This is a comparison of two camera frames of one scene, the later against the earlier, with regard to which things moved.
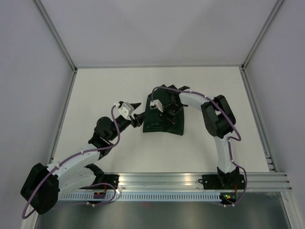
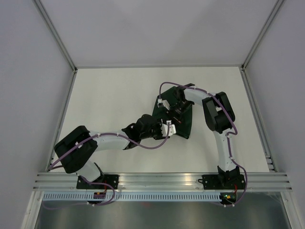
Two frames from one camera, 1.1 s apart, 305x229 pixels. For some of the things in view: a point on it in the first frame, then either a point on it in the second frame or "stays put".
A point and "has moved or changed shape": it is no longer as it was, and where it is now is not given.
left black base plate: (113, 179) stays put
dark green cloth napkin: (155, 120) has moved or changed shape
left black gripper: (139, 119) to (159, 136)
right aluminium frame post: (277, 5) stays put
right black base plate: (223, 182) stays put
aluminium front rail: (263, 181) stays put
